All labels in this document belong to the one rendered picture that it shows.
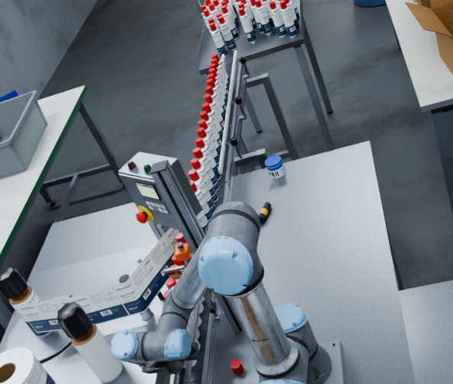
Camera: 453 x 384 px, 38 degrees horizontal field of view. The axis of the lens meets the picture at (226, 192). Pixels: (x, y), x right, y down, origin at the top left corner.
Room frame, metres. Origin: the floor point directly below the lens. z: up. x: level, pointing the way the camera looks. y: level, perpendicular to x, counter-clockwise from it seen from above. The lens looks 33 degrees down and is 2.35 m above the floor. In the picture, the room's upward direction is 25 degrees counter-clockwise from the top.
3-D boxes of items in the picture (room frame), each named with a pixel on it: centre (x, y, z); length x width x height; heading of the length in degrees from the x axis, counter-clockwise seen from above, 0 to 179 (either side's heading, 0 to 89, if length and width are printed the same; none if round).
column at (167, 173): (1.55, 0.13, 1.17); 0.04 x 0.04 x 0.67; 72
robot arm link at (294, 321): (1.25, 0.00, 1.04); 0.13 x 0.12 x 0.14; 156
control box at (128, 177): (1.63, 0.17, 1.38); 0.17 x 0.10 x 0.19; 37
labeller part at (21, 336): (1.91, 0.80, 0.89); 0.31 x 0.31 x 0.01
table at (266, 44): (3.76, -0.55, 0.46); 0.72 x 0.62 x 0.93; 162
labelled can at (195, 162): (2.23, 0.06, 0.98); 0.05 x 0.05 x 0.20
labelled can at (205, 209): (2.09, 0.11, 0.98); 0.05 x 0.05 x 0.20
